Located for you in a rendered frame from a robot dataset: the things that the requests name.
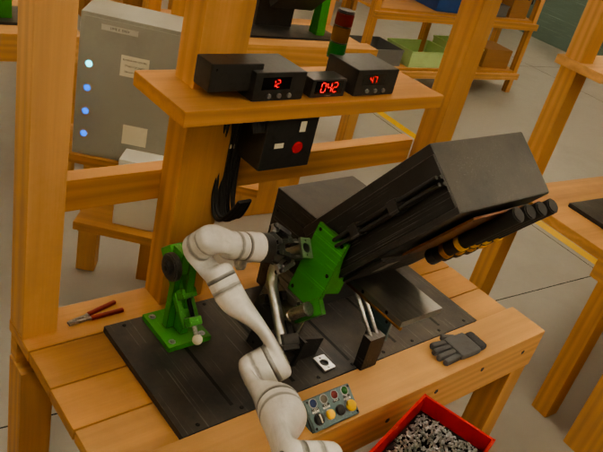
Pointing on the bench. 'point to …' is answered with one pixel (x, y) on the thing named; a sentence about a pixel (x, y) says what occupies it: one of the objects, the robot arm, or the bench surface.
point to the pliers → (96, 314)
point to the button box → (328, 408)
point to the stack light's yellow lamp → (340, 35)
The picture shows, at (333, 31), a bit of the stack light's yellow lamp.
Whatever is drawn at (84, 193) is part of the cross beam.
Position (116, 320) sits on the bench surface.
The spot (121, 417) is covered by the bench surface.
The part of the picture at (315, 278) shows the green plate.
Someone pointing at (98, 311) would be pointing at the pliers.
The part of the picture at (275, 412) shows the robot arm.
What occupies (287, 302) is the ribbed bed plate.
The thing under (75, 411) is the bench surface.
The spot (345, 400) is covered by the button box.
